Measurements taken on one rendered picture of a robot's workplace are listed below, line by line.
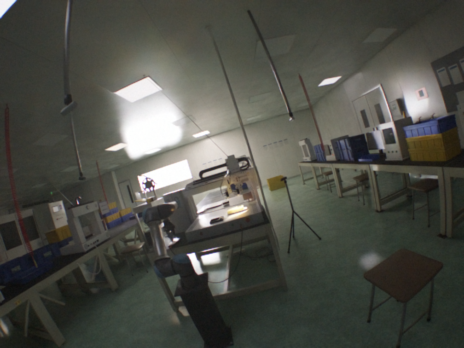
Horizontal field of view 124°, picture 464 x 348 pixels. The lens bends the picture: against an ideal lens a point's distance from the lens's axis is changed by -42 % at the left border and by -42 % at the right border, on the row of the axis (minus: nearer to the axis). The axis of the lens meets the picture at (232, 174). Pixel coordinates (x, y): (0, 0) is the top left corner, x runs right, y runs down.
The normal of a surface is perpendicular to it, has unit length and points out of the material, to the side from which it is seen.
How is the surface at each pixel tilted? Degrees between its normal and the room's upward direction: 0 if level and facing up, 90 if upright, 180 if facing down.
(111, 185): 90
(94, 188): 90
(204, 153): 90
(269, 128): 90
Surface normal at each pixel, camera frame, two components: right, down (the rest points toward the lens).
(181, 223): -0.04, 0.05
